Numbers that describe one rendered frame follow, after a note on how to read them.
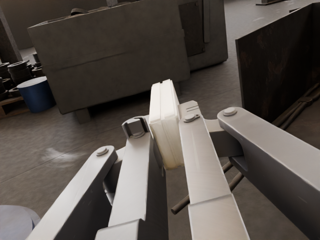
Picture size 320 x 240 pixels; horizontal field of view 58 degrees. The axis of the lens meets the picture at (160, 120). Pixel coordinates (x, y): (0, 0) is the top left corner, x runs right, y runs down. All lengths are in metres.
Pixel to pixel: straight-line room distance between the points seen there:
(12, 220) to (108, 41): 1.60
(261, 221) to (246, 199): 0.12
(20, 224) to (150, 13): 1.72
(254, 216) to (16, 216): 0.77
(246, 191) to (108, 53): 1.36
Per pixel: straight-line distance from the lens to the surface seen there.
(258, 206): 1.16
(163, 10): 2.14
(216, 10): 2.81
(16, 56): 6.51
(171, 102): 0.16
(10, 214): 0.71
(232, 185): 0.31
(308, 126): 0.41
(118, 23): 2.10
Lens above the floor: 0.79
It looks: 24 degrees down
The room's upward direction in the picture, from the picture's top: 13 degrees counter-clockwise
